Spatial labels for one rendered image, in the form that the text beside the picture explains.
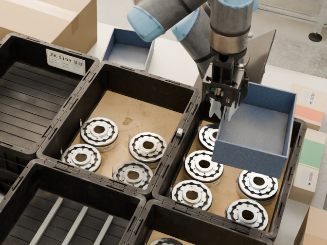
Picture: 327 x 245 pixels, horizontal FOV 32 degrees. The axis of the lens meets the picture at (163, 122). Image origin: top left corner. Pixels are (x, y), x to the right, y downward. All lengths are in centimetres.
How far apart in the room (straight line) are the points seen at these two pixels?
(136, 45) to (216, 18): 105
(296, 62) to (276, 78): 124
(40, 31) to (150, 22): 76
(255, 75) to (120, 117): 40
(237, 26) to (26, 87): 86
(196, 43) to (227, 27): 67
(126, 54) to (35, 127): 55
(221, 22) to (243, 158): 31
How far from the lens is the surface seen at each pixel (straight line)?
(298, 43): 340
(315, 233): 142
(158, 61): 200
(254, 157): 117
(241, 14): 101
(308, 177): 165
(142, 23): 109
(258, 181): 149
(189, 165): 147
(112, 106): 164
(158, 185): 133
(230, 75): 109
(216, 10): 102
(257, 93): 131
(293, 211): 164
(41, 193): 145
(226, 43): 104
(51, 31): 180
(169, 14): 108
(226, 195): 146
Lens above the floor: 199
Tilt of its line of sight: 46 degrees down
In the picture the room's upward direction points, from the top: 6 degrees clockwise
